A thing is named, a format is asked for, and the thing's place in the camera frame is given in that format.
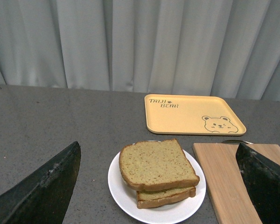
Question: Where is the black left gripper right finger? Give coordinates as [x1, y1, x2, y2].
[236, 143, 280, 224]

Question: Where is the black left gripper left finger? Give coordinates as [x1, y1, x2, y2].
[0, 141, 81, 224]

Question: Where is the white round plate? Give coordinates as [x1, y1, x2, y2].
[108, 150, 206, 224]

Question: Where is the bread slice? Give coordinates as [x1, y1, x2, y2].
[137, 187, 196, 209]
[119, 139, 200, 191]

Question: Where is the bamboo cutting board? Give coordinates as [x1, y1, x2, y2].
[192, 140, 280, 224]

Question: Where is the yellow bear tray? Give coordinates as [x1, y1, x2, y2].
[144, 94, 246, 136]

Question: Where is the grey pleated curtain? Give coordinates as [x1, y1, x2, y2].
[0, 0, 280, 101]

